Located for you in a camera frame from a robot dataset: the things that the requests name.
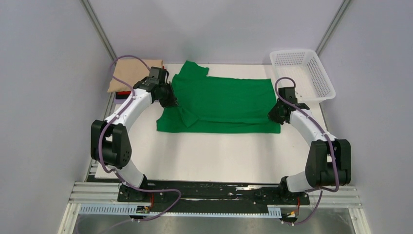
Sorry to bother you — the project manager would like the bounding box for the green t shirt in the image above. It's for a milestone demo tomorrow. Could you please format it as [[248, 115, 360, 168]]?
[[156, 61, 281, 134]]

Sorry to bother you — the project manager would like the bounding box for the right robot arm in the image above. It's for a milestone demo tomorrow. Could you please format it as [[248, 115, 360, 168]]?
[[268, 87, 351, 204]]

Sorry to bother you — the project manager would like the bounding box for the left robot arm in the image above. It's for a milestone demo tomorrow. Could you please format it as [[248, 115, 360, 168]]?
[[91, 67, 178, 201]]

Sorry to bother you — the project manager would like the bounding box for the folded red t shirt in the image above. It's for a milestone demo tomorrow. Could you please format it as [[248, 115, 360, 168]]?
[[115, 66, 169, 99]]

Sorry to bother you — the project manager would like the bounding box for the folded beige t shirt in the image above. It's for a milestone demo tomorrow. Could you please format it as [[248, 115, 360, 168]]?
[[113, 58, 163, 86]]

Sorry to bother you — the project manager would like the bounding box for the folded black t shirt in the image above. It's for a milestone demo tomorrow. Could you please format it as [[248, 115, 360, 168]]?
[[115, 93, 130, 99]]

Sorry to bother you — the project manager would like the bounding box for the white plastic basket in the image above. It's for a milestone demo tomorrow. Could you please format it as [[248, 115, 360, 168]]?
[[269, 49, 336, 103]]

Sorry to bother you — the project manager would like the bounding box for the right corner metal strip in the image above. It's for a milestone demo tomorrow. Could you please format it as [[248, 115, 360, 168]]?
[[315, 0, 353, 56]]

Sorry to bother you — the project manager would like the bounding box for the corner metal strip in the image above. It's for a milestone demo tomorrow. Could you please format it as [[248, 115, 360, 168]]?
[[80, 0, 117, 60], [315, 0, 353, 56]]

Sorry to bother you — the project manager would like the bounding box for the left corner metal strip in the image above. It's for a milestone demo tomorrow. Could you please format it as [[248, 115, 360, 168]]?
[[80, 0, 117, 60]]

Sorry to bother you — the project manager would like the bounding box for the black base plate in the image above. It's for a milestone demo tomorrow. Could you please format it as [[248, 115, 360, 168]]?
[[117, 180, 310, 213]]

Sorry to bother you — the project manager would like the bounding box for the white slotted cable duct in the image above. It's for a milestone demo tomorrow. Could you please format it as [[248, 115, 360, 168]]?
[[78, 204, 282, 218]]

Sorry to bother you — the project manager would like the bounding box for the aluminium frame rail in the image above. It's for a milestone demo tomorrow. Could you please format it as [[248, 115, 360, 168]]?
[[68, 182, 363, 209]]

